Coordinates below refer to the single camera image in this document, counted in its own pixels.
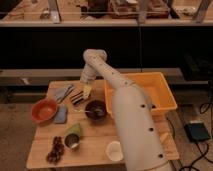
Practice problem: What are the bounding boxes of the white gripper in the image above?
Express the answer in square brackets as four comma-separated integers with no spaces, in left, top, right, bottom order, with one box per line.
[80,65,96,99]

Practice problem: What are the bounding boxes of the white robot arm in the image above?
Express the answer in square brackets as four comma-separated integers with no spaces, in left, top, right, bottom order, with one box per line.
[81,49,172,171]

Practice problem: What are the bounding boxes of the dark brown bowl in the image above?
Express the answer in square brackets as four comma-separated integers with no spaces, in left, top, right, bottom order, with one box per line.
[85,100,107,120]

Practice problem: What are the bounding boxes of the red bowl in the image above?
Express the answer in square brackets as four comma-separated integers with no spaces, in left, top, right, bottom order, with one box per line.
[31,98,58,123]

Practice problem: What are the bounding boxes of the black striped item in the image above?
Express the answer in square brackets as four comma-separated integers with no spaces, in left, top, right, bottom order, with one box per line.
[70,91,84,106]

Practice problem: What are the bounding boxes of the metal spoon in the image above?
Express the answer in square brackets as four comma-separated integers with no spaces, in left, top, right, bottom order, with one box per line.
[74,109,98,114]

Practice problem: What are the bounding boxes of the grey blue utensils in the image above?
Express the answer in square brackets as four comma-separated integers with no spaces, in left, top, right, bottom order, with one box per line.
[53,84,74,103]

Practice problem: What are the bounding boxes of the metal cup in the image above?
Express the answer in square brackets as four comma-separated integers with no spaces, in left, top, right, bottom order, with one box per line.
[64,133,80,149]

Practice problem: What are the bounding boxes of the bunch of dark grapes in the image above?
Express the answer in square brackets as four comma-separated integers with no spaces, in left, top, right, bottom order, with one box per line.
[46,136,64,164]

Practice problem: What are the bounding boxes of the white cup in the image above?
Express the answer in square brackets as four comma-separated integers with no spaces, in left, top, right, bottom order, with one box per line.
[106,141,123,162]

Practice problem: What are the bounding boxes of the orange plastic bin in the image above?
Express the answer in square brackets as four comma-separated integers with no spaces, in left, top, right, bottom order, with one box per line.
[104,72,177,116]

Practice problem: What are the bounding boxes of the wooden shelf bench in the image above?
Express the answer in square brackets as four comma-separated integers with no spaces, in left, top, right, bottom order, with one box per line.
[0,0,213,27]

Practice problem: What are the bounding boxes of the black foot pedal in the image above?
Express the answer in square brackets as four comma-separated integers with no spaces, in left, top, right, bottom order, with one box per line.
[184,123,210,142]

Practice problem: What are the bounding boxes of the black cable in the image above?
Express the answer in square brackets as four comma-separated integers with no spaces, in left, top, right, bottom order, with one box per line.
[179,99,213,171]

